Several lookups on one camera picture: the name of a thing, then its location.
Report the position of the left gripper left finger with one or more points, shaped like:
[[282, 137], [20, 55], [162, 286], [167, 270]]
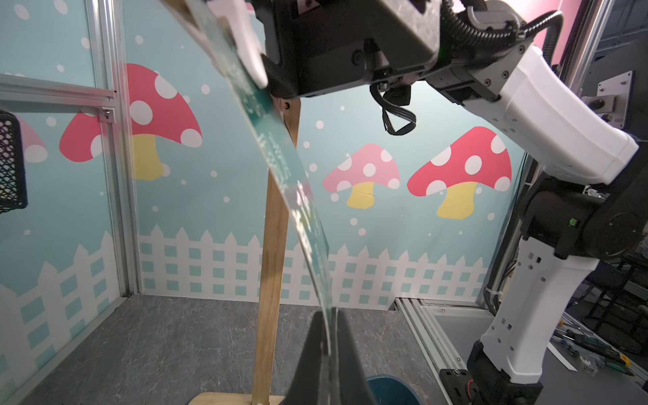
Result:
[[310, 383]]

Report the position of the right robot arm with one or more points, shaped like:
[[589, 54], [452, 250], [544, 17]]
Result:
[[589, 204]]

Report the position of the teal plastic tray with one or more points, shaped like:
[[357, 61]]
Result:
[[389, 390]]

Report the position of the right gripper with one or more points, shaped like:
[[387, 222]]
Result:
[[315, 48]]

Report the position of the wooden postcard rack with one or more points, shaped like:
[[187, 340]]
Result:
[[273, 259]]

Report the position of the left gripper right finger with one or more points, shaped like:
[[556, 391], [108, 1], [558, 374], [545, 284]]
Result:
[[353, 387]]

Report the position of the black mesh wall basket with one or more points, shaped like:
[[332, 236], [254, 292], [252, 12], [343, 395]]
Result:
[[13, 179]]

